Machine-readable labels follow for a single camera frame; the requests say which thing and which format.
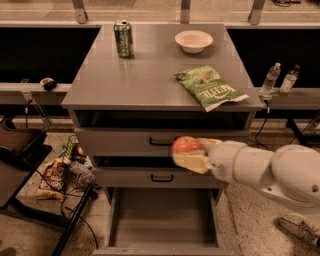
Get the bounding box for white bowl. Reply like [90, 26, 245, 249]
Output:
[175, 30, 213, 54]

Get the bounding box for red apple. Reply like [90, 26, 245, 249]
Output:
[172, 136, 202, 153]

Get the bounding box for grey drawer cabinet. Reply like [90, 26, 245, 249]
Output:
[61, 23, 264, 256]

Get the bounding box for black yellow tape measure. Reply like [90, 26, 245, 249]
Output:
[40, 78, 57, 91]

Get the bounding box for plastic bottle on floor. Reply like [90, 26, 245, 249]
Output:
[63, 158, 96, 187]

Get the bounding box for clear water bottle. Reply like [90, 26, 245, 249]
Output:
[260, 62, 281, 98]

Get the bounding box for green snack bag on floor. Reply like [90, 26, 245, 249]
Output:
[59, 135, 78, 158]

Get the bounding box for green chip bag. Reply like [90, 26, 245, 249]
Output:
[175, 65, 248, 112]

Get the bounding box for green soda can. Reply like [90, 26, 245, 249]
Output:
[113, 20, 133, 57]

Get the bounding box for grey top drawer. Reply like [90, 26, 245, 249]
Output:
[75, 128, 250, 157]

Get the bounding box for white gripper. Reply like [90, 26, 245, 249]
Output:
[172, 138, 248, 184]

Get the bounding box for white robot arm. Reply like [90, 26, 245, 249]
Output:
[172, 136, 320, 214]

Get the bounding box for black cable with adapter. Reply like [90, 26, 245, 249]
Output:
[253, 99, 271, 151]

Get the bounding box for black cart stand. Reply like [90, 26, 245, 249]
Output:
[0, 123, 98, 256]

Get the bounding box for grey open bottom drawer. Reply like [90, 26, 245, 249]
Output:
[94, 188, 234, 256]

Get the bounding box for grey middle drawer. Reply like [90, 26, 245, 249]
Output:
[93, 167, 228, 189]

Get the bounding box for grey sneaker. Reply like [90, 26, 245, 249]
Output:
[278, 214, 320, 247]

